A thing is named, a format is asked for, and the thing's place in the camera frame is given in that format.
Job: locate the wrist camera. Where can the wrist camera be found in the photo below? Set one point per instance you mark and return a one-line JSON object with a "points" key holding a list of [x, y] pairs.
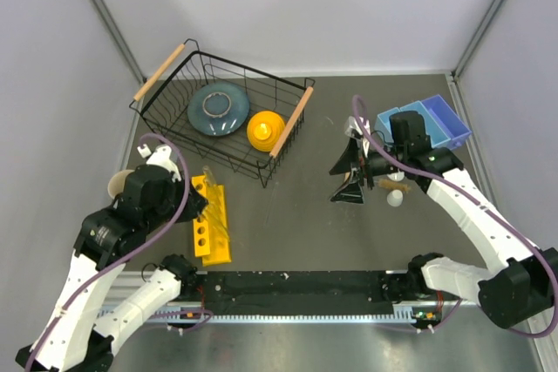
{"points": [[162, 156], [353, 130]]}

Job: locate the black wire dish basket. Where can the black wire dish basket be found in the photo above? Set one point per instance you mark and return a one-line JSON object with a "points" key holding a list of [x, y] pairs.
{"points": [[162, 104]]}

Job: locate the yellow ribbed funnel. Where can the yellow ribbed funnel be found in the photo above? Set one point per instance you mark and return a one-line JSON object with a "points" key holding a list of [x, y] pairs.
{"points": [[264, 129]]}

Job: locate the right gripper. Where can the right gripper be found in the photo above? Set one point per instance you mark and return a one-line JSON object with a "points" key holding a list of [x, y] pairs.
{"points": [[353, 154]]}

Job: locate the purple blue bin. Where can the purple blue bin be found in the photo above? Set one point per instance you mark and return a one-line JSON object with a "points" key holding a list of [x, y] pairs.
{"points": [[445, 128]]}

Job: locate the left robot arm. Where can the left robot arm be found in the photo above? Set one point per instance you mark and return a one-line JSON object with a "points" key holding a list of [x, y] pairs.
{"points": [[77, 337]]}

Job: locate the blue ceramic plate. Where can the blue ceramic plate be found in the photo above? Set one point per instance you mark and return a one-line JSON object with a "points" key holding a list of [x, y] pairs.
{"points": [[218, 109]]}

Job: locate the white plastic cap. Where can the white plastic cap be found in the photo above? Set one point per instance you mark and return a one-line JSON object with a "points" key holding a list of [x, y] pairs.
{"points": [[396, 176]]}

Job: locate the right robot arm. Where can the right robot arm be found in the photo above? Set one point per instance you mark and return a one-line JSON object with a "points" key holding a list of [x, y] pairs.
{"points": [[518, 280]]}

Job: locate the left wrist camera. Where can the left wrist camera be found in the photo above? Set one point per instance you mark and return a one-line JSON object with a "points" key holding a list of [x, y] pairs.
{"points": [[162, 156]]}

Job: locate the light blue bin middle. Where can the light blue bin middle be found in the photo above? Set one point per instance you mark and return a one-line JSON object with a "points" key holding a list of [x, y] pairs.
{"points": [[425, 121]]}

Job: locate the light blue bin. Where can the light blue bin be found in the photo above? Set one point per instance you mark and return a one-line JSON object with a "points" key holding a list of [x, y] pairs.
{"points": [[383, 125], [425, 121]]}

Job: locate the cable duct rail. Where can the cable duct rail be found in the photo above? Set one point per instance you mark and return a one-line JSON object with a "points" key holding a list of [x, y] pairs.
{"points": [[403, 313]]}

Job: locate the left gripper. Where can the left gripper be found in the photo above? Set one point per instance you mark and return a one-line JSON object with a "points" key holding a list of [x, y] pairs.
{"points": [[193, 206]]}

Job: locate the test tube brush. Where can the test tube brush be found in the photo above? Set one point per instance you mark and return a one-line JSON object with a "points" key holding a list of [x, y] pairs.
{"points": [[392, 185]]}

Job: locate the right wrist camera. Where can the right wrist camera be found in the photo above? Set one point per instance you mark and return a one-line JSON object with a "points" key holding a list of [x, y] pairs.
{"points": [[353, 130]]}

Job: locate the yellow test tube rack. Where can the yellow test tube rack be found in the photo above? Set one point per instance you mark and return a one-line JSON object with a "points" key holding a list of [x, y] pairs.
{"points": [[208, 246]]}

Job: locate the glass test tube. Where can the glass test tube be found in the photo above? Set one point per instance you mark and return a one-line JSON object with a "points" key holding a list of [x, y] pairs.
{"points": [[270, 206], [210, 183], [212, 213]]}

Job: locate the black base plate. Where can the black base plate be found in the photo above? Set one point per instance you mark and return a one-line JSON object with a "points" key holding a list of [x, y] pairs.
{"points": [[303, 292]]}

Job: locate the beige ceramic mug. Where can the beige ceramic mug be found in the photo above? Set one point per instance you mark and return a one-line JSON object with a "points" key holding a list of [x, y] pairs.
{"points": [[117, 182]]}

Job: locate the light blue bin left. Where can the light blue bin left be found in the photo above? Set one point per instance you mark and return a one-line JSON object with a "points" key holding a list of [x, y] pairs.
{"points": [[383, 125]]}

